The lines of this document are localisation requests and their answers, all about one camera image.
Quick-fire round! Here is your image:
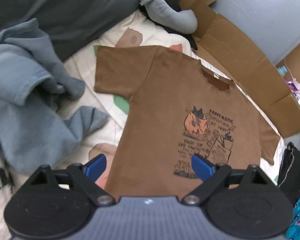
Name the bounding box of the brown t-shirt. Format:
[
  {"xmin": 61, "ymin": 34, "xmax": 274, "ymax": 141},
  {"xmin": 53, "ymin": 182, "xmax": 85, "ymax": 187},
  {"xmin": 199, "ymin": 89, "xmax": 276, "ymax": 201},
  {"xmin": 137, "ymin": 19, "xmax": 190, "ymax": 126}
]
[{"xmin": 94, "ymin": 46, "xmax": 280, "ymax": 198}]

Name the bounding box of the white fuzzy spotted blanket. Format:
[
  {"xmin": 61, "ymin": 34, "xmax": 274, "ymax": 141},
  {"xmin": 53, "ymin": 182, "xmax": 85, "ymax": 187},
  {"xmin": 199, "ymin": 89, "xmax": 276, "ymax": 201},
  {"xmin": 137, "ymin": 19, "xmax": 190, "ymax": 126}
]
[{"xmin": 0, "ymin": 157, "xmax": 28, "ymax": 239}]

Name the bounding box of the grey-blue sweatshirt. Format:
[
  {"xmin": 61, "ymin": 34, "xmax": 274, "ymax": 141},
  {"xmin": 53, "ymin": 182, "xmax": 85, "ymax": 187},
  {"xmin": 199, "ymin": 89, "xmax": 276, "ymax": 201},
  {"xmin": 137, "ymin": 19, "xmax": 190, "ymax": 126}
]
[{"xmin": 0, "ymin": 19, "xmax": 108, "ymax": 175}]

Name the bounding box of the white purple refill pouch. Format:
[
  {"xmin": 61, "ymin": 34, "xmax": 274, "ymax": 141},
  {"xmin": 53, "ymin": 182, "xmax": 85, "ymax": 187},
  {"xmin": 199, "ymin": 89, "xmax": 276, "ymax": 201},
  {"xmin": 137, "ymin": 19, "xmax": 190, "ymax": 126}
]
[{"xmin": 285, "ymin": 79, "xmax": 300, "ymax": 100}]

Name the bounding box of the detergent bottle teal cap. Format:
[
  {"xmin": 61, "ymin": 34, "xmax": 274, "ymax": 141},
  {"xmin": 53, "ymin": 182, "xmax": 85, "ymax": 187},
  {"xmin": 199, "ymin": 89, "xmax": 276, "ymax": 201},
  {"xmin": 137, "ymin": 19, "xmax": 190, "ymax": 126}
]
[{"xmin": 277, "ymin": 66, "xmax": 288, "ymax": 77}]

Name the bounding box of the flattened cardboard box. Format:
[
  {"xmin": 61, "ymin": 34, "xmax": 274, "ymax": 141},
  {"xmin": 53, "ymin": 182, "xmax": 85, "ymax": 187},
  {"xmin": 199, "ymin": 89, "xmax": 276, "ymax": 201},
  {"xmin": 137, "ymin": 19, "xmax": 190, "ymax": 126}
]
[{"xmin": 179, "ymin": 0, "xmax": 300, "ymax": 138}]

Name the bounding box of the upright cardboard sheet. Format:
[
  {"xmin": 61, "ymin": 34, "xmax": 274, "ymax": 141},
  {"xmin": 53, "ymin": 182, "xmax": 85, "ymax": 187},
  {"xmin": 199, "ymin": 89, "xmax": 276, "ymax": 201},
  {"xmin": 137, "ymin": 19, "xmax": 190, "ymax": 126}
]
[{"xmin": 275, "ymin": 32, "xmax": 300, "ymax": 86}]

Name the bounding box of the grey neck pillow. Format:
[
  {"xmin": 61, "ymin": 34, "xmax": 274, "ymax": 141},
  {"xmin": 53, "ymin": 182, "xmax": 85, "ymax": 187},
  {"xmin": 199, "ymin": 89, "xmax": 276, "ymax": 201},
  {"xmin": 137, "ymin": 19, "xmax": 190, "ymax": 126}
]
[{"xmin": 140, "ymin": 0, "xmax": 198, "ymax": 34}]

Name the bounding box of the cream bear print bedsheet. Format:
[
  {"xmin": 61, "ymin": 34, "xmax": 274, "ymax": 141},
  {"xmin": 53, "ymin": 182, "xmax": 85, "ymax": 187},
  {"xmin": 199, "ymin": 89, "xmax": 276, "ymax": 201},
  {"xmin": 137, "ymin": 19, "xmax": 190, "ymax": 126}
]
[{"xmin": 60, "ymin": 11, "xmax": 283, "ymax": 199}]

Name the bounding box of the dark grey pillow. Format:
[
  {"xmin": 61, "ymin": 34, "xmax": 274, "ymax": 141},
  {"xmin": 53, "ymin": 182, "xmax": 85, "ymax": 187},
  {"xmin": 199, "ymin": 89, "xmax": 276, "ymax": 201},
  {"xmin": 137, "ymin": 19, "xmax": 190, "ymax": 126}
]
[{"xmin": 0, "ymin": 0, "xmax": 139, "ymax": 61}]

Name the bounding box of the grey plastic-wrapped mattress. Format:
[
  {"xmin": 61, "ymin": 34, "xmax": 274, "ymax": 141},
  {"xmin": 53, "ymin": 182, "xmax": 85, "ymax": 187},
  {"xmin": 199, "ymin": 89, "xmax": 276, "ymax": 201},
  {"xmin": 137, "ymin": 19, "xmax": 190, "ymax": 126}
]
[{"xmin": 211, "ymin": 0, "xmax": 300, "ymax": 64}]

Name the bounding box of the black cloth under pillow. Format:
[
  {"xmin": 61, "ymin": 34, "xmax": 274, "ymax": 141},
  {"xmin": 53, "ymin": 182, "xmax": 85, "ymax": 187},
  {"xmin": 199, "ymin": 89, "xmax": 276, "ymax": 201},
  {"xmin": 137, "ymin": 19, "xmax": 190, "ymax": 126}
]
[{"xmin": 140, "ymin": 0, "xmax": 198, "ymax": 51}]

